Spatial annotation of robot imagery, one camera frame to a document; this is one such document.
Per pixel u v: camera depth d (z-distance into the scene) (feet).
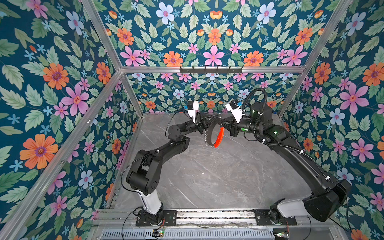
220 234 2.51
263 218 2.40
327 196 1.25
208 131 2.40
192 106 1.95
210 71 3.05
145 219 2.28
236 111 1.89
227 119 2.09
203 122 2.09
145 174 1.55
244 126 1.91
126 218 2.37
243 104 1.86
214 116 2.10
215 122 2.13
